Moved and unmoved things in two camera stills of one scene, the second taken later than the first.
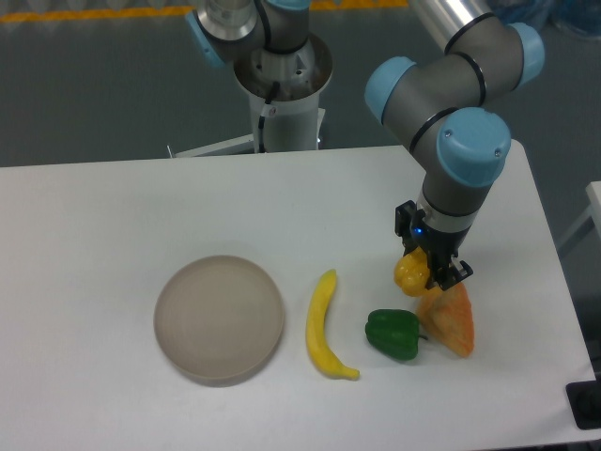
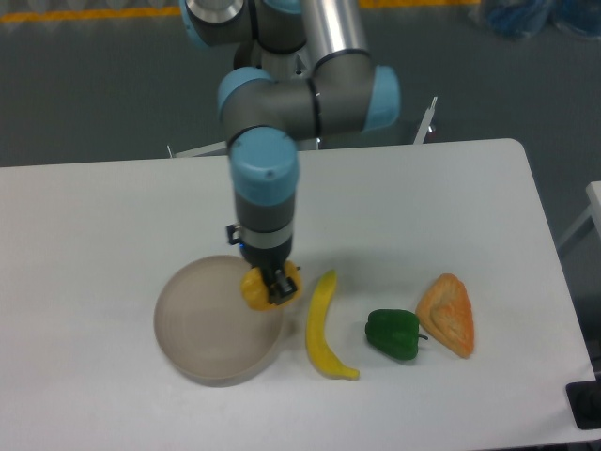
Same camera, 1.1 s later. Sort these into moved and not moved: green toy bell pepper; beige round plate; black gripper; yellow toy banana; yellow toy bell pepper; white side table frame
Moved: yellow toy bell pepper; black gripper
Not moved: white side table frame; yellow toy banana; green toy bell pepper; beige round plate
